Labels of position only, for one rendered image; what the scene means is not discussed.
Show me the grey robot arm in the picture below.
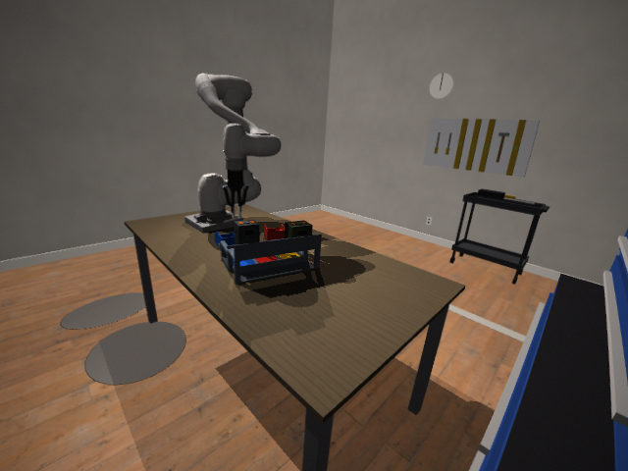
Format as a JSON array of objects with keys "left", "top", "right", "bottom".
[{"left": 194, "top": 74, "right": 281, "bottom": 224}]

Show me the dark grey metal shelf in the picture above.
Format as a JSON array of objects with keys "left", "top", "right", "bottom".
[{"left": 219, "top": 235, "right": 322, "bottom": 284}]

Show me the red bin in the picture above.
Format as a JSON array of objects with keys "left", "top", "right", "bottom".
[{"left": 264, "top": 225, "right": 285, "bottom": 240}]

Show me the blue bin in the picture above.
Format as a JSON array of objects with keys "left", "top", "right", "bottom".
[{"left": 215, "top": 232, "right": 235, "bottom": 246}]

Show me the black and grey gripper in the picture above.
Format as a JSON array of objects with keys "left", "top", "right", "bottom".
[{"left": 222, "top": 170, "right": 249, "bottom": 220}]

